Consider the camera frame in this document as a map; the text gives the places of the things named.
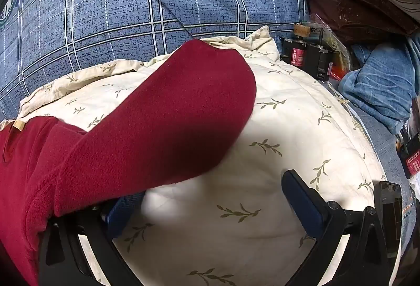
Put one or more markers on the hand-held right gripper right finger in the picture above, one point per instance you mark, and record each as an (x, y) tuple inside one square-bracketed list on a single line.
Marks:
[(305, 204)]

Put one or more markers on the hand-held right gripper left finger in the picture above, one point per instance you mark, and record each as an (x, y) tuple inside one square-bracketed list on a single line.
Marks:
[(119, 217)]

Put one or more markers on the dark red fleece garment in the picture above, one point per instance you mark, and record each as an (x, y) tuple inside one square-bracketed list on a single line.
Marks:
[(164, 108)]

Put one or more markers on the cream leaf print pillow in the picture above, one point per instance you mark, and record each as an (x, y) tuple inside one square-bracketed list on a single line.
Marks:
[(262, 158)]

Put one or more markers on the black glossy device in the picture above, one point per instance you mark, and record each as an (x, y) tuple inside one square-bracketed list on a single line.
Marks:
[(390, 200)]

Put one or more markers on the blue-grey bed sheet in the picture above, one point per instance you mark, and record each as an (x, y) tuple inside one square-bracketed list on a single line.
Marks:
[(377, 141)]

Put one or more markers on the black device with red label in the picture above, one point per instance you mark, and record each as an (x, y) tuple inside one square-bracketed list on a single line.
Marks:
[(308, 53), (411, 158)]

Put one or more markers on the blue denim cloth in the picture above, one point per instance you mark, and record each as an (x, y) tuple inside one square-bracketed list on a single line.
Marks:
[(377, 82)]

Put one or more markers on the clear plastic bag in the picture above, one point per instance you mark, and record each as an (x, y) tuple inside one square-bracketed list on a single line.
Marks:
[(338, 39)]

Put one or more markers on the brown cloth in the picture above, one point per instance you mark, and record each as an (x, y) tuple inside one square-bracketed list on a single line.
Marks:
[(354, 10)]

